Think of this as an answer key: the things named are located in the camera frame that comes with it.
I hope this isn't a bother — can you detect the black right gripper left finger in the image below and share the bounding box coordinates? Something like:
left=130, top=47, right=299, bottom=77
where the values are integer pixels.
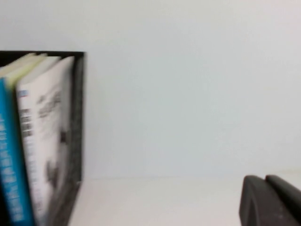
left=239, top=175, right=301, bottom=226

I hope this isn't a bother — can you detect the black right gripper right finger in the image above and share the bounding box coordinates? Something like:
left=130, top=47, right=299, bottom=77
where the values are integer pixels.
left=265, top=174, right=301, bottom=210

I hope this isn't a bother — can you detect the white car suspension book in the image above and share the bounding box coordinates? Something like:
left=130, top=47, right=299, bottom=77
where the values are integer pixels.
left=15, top=56, right=75, bottom=226

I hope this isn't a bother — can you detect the black plastic book stand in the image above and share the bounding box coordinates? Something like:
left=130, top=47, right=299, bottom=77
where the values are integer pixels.
left=0, top=50, right=86, bottom=226

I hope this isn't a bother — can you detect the thick blue spine book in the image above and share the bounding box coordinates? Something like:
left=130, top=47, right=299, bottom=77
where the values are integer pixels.
left=0, top=53, right=49, bottom=226

